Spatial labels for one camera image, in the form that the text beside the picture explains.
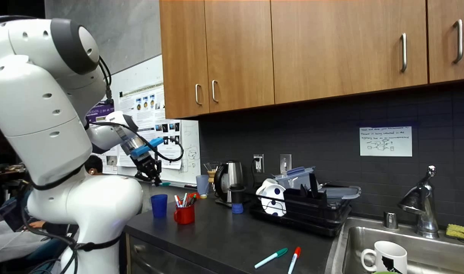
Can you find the light blue translucent cup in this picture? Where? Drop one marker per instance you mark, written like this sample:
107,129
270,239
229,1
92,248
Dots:
203,185

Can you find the grey plastic tray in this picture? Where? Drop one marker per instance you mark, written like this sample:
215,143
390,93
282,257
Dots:
343,191

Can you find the grey counter cabinet front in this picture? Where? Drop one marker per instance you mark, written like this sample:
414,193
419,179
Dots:
156,258

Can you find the blue plastic cup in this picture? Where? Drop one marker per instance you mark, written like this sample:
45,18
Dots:
159,207

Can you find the white marker blue label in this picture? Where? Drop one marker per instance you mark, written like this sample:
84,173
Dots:
185,198

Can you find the glass carafe wooden collar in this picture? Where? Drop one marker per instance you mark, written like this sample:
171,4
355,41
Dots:
210,172

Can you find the blue lidded clear container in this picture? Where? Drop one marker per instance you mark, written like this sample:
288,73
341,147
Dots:
299,176

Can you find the chrome sink faucet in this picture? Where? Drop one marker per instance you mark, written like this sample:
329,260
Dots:
419,199

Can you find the purple header poster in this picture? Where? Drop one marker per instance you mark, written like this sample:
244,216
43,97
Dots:
102,109

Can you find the white paper photo poster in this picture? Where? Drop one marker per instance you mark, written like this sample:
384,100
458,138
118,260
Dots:
140,106

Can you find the yellow sponge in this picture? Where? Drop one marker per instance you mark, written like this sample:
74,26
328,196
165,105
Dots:
461,233

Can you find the stainless steel sink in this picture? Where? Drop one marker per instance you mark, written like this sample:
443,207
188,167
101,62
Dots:
445,252

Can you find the white plate blue dot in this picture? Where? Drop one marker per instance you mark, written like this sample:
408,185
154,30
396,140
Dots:
270,195

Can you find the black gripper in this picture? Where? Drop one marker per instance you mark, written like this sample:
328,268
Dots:
147,163

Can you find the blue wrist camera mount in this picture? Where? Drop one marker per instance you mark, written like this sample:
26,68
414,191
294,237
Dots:
142,149

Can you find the white whiteboard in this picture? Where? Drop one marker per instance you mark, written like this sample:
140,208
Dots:
188,152

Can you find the small dark blue cup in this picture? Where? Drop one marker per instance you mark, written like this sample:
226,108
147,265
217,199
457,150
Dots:
236,208

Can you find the small metal sink knob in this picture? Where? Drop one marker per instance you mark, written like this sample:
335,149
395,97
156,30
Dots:
390,219

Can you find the white wall sign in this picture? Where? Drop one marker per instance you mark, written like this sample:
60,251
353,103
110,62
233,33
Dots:
385,141

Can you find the steel electric kettle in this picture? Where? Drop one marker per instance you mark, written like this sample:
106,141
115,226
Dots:
232,176

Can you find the red capped white marker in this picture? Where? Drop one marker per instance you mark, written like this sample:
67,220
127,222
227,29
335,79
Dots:
294,258

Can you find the wide brown wooden cabinet door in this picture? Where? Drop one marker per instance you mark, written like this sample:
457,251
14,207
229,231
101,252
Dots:
343,45

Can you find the red enamel mug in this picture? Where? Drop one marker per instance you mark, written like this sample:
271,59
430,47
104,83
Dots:
185,214

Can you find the seated dark haired person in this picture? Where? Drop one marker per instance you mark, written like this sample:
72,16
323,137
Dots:
95,164

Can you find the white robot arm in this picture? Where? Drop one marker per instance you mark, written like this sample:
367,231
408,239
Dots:
39,100

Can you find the red tipped white whiteboard marker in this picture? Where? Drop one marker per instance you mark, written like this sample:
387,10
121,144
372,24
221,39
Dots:
179,201

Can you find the wall power outlet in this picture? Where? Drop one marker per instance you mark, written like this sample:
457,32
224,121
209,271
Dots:
259,163
285,163

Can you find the white black ceramic mug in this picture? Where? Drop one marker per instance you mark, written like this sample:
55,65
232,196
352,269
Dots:
393,252

